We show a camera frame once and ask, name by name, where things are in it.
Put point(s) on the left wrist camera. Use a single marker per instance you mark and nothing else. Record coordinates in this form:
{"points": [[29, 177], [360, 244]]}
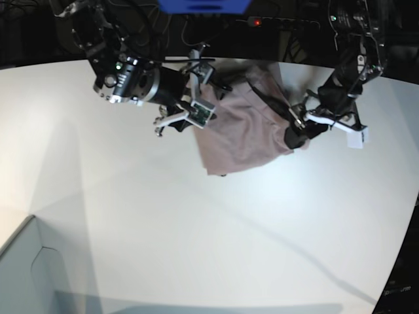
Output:
{"points": [[357, 139]]}

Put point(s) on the black power strip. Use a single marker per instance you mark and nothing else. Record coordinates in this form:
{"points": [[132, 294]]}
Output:
{"points": [[283, 24]]}

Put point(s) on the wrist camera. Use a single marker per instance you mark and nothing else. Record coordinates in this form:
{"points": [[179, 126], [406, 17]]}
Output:
{"points": [[357, 139], [201, 113]]}

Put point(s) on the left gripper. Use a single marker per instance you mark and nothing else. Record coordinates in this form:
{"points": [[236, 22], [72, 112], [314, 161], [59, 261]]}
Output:
{"points": [[312, 118]]}

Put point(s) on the mauve t-shirt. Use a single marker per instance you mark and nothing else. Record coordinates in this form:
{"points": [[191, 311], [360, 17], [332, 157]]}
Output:
{"points": [[246, 133]]}

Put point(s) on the white cardboard box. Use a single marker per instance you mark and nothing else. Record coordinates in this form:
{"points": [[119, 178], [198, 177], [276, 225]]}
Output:
{"points": [[47, 270]]}

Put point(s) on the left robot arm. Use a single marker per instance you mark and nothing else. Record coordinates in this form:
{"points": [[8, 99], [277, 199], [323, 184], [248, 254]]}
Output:
{"points": [[360, 35]]}

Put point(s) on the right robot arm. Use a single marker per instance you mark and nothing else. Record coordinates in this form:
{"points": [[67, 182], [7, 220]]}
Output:
{"points": [[125, 74]]}

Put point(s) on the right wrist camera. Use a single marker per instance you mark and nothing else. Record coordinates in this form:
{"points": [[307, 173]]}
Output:
{"points": [[201, 113]]}

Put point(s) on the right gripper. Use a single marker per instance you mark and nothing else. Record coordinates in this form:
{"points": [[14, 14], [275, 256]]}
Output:
{"points": [[175, 107]]}

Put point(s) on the blue plastic bin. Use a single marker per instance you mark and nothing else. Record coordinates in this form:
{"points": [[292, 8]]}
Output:
{"points": [[204, 6]]}

